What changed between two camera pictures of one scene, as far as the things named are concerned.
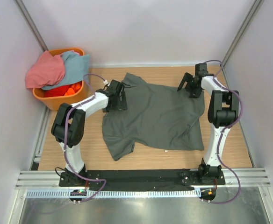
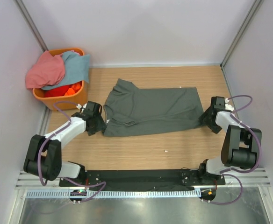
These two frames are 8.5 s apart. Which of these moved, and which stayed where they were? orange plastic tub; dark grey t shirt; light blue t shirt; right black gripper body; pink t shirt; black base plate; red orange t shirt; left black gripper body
Moved: dark grey t shirt; right black gripper body; left black gripper body
Stayed: black base plate; red orange t shirt; orange plastic tub; light blue t shirt; pink t shirt
